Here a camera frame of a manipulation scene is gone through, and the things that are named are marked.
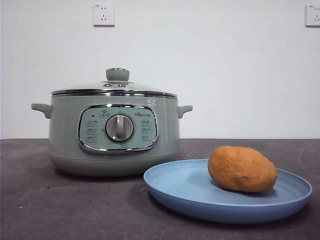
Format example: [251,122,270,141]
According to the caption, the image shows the glass lid with green knob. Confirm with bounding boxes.
[51,67,178,97]

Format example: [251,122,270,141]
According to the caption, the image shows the brown potato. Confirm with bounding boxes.
[207,145,279,193]

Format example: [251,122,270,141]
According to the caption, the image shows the pale green electric steamer pot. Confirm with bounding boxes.
[31,92,194,178]

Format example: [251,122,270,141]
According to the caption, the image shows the white wall socket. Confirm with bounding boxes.
[93,3,116,28]
[305,4,320,28]

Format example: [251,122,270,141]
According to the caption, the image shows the blue round plate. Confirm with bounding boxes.
[143,159,314,224]

